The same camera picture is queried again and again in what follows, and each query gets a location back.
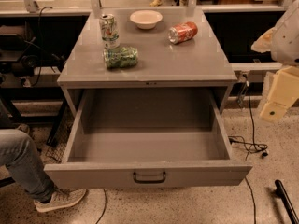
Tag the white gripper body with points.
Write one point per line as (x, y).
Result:
(287, 44)

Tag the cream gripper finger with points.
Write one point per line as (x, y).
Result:
(272, 112)

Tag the green soda can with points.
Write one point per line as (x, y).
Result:
(120, 57)

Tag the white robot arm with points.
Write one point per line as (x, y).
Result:
(282, 41)

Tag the red soda can lying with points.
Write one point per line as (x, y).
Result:
(182, 32)

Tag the open grey top drawer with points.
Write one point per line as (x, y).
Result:
(120, 131)

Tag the grey metal drawer cabinet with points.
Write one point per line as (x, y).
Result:
(197, 62)

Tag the white green upright can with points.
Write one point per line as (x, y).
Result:
(109, 31)

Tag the black bar on floor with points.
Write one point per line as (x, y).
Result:
(282, 194)

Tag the white ceramic bowl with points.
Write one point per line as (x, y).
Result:
(146, 19)

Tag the grey sneaker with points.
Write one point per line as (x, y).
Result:
(60, 200)

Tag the person's leg in jeans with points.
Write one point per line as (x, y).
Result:
(18, 153)

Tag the dark equipment on left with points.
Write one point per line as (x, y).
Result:
(23, 53)

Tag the black drawer handle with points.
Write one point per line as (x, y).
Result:
(149, 179)

